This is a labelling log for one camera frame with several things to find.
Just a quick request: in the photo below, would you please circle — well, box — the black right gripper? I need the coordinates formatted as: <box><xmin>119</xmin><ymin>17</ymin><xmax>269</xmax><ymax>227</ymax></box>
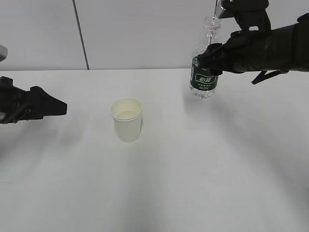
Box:
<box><xmin>197</xmin><ymin>31</ymin><xmax>273</xmax><ymax>75</ymax></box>

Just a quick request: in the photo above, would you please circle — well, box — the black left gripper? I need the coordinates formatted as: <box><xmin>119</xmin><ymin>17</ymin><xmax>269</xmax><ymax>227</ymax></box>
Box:
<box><xmin>0</xmin><ymin>76</ymin><xmax>68</xmax><ymax>124</ymax></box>

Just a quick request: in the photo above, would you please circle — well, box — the clear water bottle green label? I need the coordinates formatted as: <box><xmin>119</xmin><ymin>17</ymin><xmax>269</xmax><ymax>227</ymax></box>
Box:
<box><xmin>190</xmin><ymin>15</ymin><xmax>221</xmax><ymax>99</ymax></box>

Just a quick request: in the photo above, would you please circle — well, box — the white paper cup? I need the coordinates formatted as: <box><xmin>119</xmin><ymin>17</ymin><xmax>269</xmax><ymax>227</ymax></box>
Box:
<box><xmin>111</xmin><ymin>97</ymin><xmax>143</xmax><ymax>143</ymax></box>

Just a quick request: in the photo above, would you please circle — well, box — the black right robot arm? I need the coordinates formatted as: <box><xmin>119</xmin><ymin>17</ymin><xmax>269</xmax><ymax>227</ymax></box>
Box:
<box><xmin>197</xmin><ymin>14</ymin><xmax>309</xmax><ymax>73</ymax></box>

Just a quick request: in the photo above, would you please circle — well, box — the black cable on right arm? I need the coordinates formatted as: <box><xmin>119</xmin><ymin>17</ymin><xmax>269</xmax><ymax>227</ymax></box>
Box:
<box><xmin>251</xmin><ymin>69</ymin><xmax>290</xmax><ymax>85</ymax></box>

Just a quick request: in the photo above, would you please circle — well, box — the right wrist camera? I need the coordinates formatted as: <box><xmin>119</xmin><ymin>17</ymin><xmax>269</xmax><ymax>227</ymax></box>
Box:
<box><xmin>214</xmin><ymin>0</ymin><xmax>271</xmax><ymax>31</ymax></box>

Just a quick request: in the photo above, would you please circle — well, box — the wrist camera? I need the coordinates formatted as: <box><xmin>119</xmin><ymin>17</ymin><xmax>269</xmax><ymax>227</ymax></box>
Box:
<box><xmin>0</xmin><ymin>45</ymin><xmax>8</xmax><ymax>62</ymax></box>
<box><xmin>214</xmin><ymin>0</ymin><xmax>271</xmax><ymax>31</ymax></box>

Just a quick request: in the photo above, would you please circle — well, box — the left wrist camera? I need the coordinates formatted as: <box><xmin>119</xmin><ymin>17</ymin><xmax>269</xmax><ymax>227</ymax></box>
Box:
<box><xmin>0</xmin><ymin>45</ymin><xmax>8</xmax><ymax>62</ymax></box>

